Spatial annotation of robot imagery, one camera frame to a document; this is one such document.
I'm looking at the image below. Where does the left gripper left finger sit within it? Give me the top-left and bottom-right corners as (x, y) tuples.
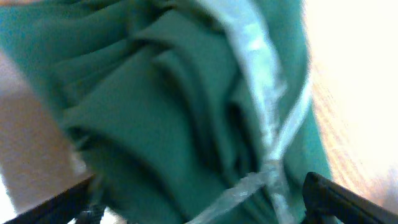
(3, 176), (105, 224)

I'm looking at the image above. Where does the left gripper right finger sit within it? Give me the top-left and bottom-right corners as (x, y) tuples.
(302, 172), (397, 224)

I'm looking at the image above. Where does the dark green garment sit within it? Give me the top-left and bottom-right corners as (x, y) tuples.
(0, 0), (333, 224)

